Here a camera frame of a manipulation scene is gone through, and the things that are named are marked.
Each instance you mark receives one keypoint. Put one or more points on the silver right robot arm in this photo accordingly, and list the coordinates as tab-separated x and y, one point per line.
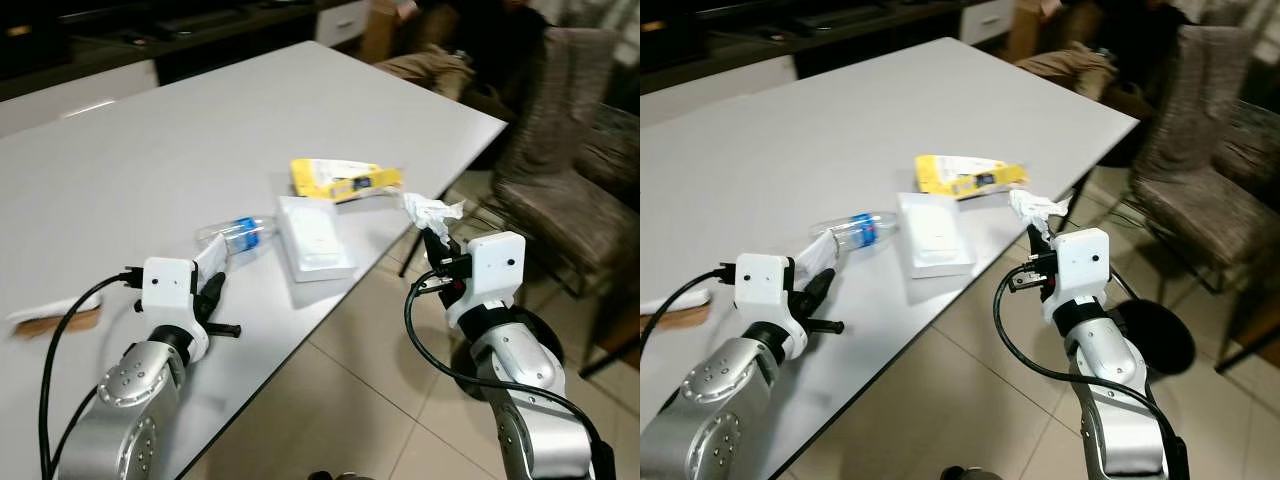
1115	400
535	400

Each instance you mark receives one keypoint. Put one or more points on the round black rubbish bin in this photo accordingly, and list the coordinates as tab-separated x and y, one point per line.
535	335
1160	335

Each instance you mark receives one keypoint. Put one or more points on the yellow snack packet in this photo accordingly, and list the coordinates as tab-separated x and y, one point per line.
960	174
335	178

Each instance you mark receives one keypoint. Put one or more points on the wooden brush with white top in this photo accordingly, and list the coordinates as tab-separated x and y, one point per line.
672	300
55	320

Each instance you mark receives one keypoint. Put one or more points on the small white drawer front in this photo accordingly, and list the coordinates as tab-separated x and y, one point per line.
342	22
987	20

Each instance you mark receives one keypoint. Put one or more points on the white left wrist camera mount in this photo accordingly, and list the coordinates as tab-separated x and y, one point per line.
168	285
762	280

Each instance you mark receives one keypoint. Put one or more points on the white tissue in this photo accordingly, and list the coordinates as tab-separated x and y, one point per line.
1032	206
428	210

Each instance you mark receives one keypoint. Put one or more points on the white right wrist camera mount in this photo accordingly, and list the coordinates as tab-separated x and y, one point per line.
495	262
1082	258

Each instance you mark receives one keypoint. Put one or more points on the seated person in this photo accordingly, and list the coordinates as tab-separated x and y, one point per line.
1080	55
440	60

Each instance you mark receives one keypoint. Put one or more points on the clear bottle with blue label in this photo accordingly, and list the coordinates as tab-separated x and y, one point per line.
865	228
245	235

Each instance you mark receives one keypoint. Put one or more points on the white flat box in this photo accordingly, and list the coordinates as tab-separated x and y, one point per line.
313	240
935	235

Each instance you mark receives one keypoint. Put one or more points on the long white cabinet front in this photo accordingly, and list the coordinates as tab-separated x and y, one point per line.
70	100

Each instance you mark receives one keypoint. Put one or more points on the brown fabric dining chair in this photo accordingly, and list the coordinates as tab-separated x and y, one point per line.
555	150
1195	150
612	145
1250	145

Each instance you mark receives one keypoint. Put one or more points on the dark robot foot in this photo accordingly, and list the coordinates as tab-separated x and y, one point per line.
965	474

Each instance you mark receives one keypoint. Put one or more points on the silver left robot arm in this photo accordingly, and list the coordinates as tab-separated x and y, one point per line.
130	400
720	400

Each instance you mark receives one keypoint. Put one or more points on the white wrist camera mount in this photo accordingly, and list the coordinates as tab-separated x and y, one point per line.
168	285
495	262
1082	258
762	280

